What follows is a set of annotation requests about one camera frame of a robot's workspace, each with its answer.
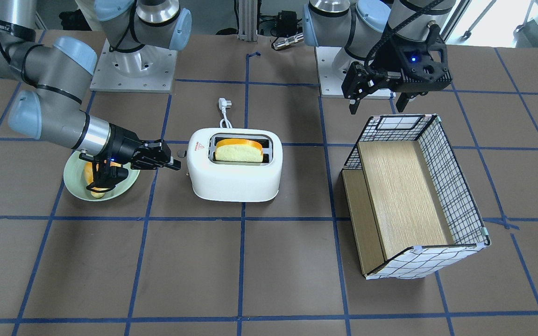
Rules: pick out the light green plate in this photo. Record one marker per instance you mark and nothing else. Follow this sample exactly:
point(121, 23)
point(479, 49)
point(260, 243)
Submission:
point(106, 174)

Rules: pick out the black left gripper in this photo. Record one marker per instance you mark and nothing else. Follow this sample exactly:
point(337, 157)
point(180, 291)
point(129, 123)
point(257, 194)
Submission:
point(389, 59)

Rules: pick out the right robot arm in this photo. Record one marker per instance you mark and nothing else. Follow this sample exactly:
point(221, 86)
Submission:
point(61, 74)

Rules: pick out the toast bread slice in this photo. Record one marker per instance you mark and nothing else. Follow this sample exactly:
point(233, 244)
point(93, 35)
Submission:
point(239, 150)

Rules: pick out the aluminium frame post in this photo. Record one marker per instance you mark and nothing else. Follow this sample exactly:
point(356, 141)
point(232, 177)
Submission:
point(247, 13)

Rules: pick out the white two-slot toaster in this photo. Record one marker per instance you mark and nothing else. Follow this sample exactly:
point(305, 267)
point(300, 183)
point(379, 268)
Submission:
point(230, 180)

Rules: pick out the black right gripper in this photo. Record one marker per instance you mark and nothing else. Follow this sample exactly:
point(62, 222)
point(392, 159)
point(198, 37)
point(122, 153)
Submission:
point(122, 143)

